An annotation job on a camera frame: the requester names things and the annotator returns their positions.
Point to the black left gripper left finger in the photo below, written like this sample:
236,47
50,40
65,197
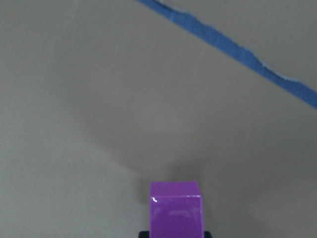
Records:
144,234

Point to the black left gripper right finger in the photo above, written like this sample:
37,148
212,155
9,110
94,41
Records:
207,234

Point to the purple toy block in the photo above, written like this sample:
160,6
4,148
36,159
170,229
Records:
176,210

